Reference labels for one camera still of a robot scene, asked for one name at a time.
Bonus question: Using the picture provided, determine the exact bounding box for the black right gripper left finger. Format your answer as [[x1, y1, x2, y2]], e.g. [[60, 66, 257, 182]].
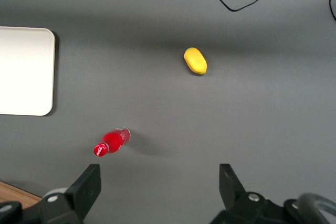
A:
[[25, 164, 102, 224]]

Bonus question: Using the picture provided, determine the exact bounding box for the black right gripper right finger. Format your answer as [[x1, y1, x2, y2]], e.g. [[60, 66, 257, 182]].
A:
[[209, 163, 291, 224]]

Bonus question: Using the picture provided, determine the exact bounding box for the beige rectangular tray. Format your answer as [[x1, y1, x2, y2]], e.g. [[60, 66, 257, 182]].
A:
[[0, 26, 56, 116]]

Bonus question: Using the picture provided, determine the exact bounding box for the red soda bottle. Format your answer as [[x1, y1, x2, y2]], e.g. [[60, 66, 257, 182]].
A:
[[93, 127, 131, 157]]

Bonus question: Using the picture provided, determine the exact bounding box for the wooden drawer cabinet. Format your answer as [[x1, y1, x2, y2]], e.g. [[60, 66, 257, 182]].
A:
[[0, 180, 42, 209]]

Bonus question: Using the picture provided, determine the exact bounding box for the yellow lemon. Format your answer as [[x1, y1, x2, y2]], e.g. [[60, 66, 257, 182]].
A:
[[183, 47, 208, 76]]

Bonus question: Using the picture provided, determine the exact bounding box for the grey gripper hose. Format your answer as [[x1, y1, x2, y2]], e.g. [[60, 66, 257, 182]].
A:
[[296, 193, 336, 224]]

